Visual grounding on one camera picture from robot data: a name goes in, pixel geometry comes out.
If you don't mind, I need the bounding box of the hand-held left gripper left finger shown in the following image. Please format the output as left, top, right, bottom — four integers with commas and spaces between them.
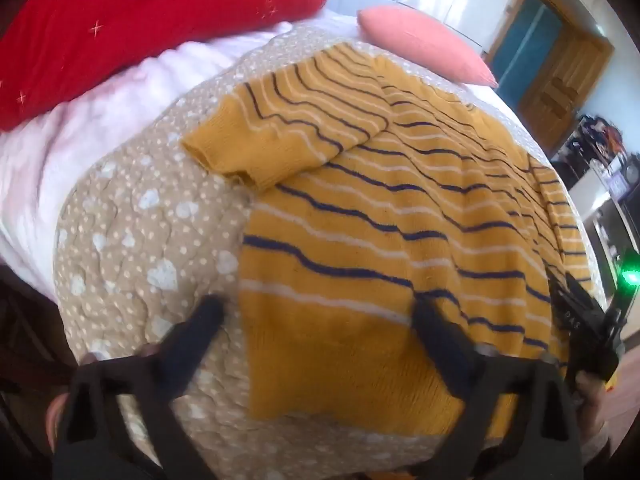
52, 294, 226, 480

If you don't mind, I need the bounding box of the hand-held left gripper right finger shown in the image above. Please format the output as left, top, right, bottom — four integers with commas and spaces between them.
411, 297, 583, 480

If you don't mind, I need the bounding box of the yellow striped knit sweater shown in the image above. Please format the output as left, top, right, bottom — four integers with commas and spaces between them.
181, 42, 596, 436

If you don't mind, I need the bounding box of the person's right hand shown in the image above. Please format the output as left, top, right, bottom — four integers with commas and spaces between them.
574, 371, 612, 463

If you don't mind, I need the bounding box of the beige dotted quilt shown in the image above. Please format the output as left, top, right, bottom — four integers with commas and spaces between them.
52, 25, 601, 480

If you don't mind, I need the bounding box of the pale pink bedsheet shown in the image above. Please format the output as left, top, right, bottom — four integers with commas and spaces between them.
0, 10, 361, 288

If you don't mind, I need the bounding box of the wooden door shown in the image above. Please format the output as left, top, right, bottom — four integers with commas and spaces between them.
487, 0, 616, 157

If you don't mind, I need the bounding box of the pink ribbed pillow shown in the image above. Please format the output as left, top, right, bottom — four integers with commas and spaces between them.
357, 5, 500, 88

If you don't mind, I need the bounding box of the red star-patterned pillow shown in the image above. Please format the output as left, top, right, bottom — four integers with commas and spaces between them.
0, 0, 330, 132

